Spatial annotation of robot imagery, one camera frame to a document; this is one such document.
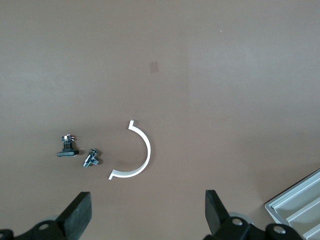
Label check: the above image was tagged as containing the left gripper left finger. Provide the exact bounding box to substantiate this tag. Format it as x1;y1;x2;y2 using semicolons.
0;191;93;240

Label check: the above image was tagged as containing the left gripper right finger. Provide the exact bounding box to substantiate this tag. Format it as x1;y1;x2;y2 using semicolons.
203;189;305;240

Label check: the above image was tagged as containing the small metal fitting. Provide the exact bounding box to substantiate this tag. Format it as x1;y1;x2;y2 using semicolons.
82;148;101;168

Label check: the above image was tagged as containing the white semicircular plastic clamp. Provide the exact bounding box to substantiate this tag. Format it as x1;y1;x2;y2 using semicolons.
108;119;152;181

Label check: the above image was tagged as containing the black push button switch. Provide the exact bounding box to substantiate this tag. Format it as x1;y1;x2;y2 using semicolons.
56;134;80;159

